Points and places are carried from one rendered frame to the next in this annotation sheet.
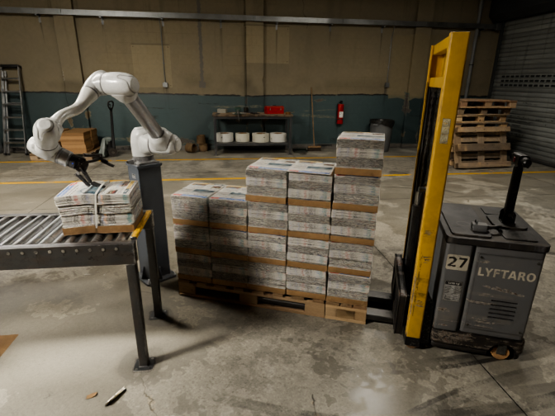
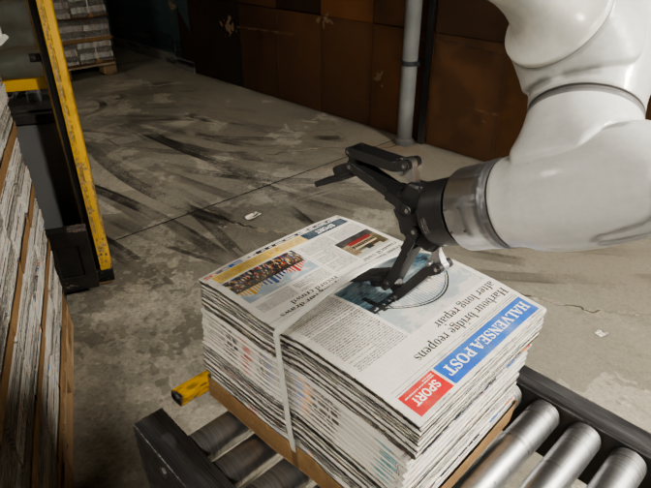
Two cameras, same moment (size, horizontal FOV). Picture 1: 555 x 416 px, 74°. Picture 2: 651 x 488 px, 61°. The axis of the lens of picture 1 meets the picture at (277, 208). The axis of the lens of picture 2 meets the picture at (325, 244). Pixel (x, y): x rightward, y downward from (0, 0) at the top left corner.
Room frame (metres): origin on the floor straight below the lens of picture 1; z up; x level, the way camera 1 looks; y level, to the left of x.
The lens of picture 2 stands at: (2.43, 1.48, 1.46)
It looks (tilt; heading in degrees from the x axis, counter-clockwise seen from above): 30 degrees down; 234
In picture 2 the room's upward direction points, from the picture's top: straight up
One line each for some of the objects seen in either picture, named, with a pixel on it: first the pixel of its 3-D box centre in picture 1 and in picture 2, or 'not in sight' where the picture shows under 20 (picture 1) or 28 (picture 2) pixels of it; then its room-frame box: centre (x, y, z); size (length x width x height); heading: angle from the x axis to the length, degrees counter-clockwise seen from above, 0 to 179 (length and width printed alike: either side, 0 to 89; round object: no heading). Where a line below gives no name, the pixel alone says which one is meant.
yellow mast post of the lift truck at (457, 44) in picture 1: (432, 203); (54, 70); (1.99, -0.88, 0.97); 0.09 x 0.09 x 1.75; 76
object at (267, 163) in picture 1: (274, 163); not in sight; (2.57, 0.03, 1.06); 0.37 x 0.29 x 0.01; 165
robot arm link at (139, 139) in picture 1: (142, 141); not in sight; (2.85, 1.04, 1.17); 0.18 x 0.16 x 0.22; 75
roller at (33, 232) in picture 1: (35, 232); not in sight; (1.96, 1.39, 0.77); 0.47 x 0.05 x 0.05; 8
